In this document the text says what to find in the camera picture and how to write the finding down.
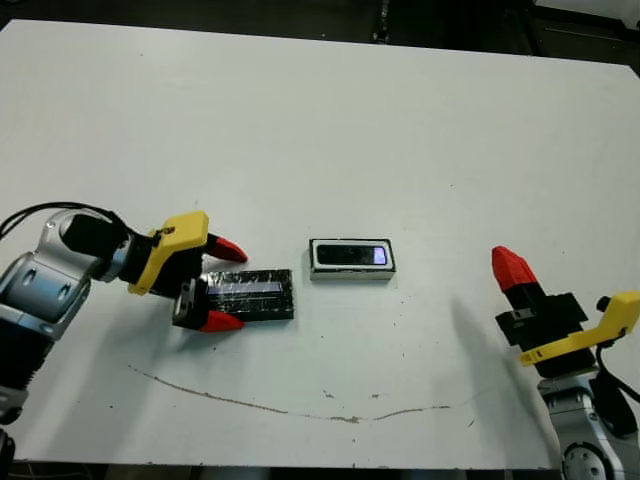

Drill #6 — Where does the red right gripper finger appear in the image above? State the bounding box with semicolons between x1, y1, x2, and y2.
502;246;547;304
492;246;526;311

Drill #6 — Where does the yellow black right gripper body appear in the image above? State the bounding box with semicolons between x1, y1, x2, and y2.
494;290;640;380

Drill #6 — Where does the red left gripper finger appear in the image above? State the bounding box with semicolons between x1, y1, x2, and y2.
198;309;246;334
200;232;249;265

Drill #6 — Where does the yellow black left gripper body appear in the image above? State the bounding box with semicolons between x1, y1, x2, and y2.
124;210;211;331

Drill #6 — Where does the glossy black box lid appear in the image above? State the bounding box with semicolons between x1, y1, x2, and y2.
199;268;297;324

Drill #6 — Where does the small black phone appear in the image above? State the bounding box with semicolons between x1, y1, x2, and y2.
316;241;389;268

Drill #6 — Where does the black stand pole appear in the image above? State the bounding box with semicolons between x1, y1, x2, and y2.
372;0;397;42

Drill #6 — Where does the white board edge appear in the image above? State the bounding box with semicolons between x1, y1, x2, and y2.
532;0;640;9

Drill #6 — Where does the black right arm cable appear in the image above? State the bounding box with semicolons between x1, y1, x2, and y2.
593;344;640;402

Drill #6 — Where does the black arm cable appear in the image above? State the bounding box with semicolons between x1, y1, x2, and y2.
0;200;129;237
593;344;640;402

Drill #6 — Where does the white camera box base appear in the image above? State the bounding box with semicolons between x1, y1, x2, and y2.
306;236;398;282

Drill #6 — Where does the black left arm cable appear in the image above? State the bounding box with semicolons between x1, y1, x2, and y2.
0;200;129;237

